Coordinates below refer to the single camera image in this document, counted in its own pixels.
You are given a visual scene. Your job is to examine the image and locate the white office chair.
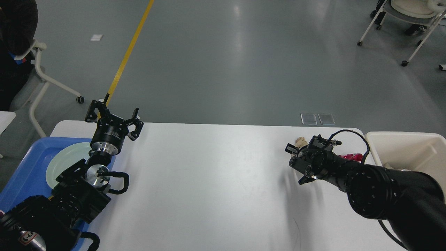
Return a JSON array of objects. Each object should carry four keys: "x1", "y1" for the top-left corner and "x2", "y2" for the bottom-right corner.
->
[
  {"x1": 10, "y1": 39, "x2": 85, "y2": 138},
  {"x1": 357, "y1": 0, "x2": 446, "y2": 67}
]

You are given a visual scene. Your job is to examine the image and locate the white office chair right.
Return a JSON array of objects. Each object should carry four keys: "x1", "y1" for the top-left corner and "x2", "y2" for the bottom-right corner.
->
[{"x1": 357, "y1": 0, "x2": 446, "y2": 67}]

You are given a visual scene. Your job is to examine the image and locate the floor socket plate left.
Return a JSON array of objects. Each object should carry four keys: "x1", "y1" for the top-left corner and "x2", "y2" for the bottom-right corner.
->
[{"x1": 301, "y1": 113, "x2": 318, "y2": 126}]

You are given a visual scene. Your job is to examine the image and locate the brown paper ball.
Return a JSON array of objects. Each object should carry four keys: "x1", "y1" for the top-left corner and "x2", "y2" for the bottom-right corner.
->
[{"x1": 294, "y1": 137, "x2": 308, "y2": 149}]

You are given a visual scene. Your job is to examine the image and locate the green plate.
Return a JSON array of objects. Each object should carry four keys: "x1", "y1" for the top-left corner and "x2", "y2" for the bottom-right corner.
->
[{"x1": 46, "y1": 142, "x2": 91, "y2": 189}]

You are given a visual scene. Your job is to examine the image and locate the blue plastic tray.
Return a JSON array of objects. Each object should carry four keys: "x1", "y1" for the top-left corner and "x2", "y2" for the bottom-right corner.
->
[{"x1": 0, "y1": 137, "x2": 117, "y2": 251}]

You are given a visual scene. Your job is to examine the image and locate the floor socket plate right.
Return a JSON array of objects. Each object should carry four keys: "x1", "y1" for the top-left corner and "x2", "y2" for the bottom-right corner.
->
[{"x1": 318, "y1": 113, "x2": 336, "y2": 125}]

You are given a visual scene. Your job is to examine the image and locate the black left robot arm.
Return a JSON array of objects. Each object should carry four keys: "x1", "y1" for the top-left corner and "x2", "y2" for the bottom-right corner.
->
[{"x1": 1, "y1": 94, "x2": 144, "y2": 251}]

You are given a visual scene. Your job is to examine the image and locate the person in dark clothes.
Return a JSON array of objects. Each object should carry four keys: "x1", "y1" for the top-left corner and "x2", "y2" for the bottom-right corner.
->
[{"x1": 0, "y1": 0, "x2": 38, "y2": 111}]

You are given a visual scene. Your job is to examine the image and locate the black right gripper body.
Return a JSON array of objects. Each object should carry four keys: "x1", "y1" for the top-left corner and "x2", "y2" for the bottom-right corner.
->
[{"x1": 297, "y1": 146, "x2": 314, "y2": 164}]

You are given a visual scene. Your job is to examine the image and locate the crushed red soda can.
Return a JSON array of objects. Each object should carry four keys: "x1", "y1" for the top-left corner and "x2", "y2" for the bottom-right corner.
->
[{"x1": 339, "y1": 153, "x2": 363, "y2": 162}]

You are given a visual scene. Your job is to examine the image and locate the person's feet under chair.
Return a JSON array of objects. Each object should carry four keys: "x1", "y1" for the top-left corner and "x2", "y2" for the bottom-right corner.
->
[{"x1": 370, "y1": 0, "x2": 428, "y2": 36}]

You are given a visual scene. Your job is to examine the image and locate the beige plastic bin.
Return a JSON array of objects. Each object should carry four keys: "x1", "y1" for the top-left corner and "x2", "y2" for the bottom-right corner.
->
[{"x1": 365, "y1": 131, "x2": 446, "y2": 192}]

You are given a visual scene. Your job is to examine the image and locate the white paper on floor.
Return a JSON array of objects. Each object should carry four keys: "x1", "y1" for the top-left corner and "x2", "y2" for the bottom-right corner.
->
[{"x1": 90, "y1": 34, "x2": 103, "y2": 41}]

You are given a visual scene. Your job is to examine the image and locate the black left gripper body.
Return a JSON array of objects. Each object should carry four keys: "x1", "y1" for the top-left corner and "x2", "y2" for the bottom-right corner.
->
[{"x1": 90, "y1": 124, "x2": 129, "y2": 155}]

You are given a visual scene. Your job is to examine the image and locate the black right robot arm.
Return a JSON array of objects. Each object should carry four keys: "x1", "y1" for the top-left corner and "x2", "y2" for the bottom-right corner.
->
[{"x1": 285, "y1": 130, "x2": 446, "y2": 251}]

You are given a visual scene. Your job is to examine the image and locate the white office chair left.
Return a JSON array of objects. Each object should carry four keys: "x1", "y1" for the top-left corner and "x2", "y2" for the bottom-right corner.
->
[{"x1": 10, "y1": 39, "x2": 85, "y2": 138}]

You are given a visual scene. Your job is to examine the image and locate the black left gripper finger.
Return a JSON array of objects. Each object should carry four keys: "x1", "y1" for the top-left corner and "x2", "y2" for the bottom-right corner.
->
[
  {"x1": 123, "y1": 107, "x2": 144, "y2": 141},
  {"x1": 85, "y1": 93, "x2": 113, "y2": 126}
]

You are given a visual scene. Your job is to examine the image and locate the floor socket plate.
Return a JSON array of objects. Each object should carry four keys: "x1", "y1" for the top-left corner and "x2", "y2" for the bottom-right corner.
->
[
  {"x1": 301, "y1": 113, "x2": 318, "y2": 126},
  {"x1": 318, "y1": 113, "x2": 336, "y2": 125}
]

